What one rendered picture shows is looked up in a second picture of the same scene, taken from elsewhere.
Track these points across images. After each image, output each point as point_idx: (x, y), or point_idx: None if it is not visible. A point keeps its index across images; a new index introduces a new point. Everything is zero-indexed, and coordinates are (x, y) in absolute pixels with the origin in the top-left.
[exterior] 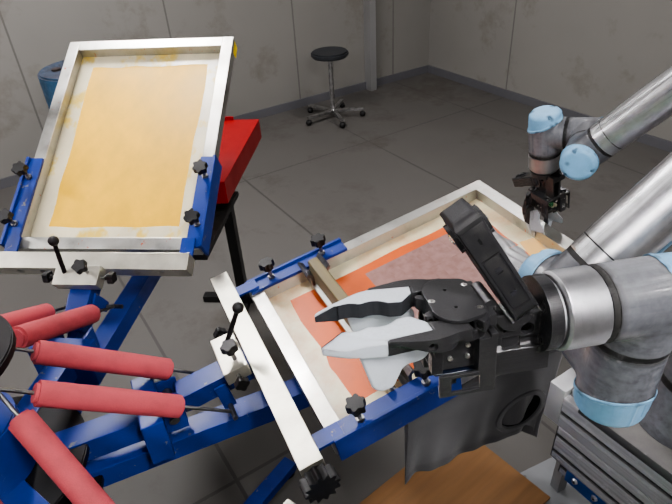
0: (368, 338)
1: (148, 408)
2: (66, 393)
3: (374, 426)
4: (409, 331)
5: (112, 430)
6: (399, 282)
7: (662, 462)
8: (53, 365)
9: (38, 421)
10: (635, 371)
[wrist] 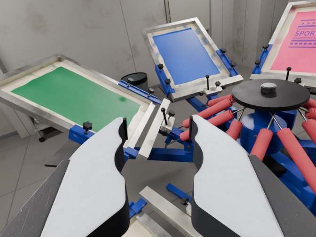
0: (92, 138)
1: (312, 184)
2: (288, 140)
3: None
4: (68, 193)
5: (298, 177)
6: (304, 219)
7: None
8: (306, 132)
9: (267, 136)
10: None
